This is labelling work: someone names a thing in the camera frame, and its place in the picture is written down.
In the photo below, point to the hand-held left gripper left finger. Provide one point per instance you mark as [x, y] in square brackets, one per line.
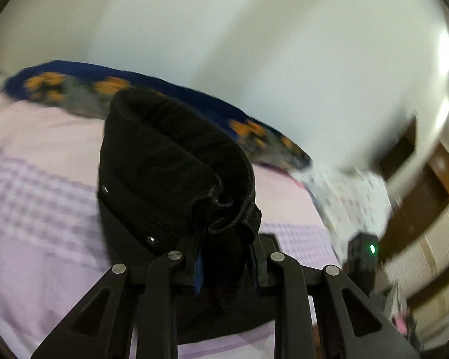
[198, 269]

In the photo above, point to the black pants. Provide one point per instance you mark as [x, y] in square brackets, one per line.
[164, 164]

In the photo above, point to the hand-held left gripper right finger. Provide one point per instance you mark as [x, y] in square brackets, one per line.
[262, 269]

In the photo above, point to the navy orange floral bolster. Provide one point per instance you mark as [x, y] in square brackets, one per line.
[78, 74]

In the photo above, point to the white dotted pillow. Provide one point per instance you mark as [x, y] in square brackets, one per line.
[351, 202]

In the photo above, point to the brown wooden wardrobe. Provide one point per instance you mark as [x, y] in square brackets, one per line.
[434, 213]

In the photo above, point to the purple and white bed sheet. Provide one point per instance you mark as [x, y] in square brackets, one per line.
[41, 194]

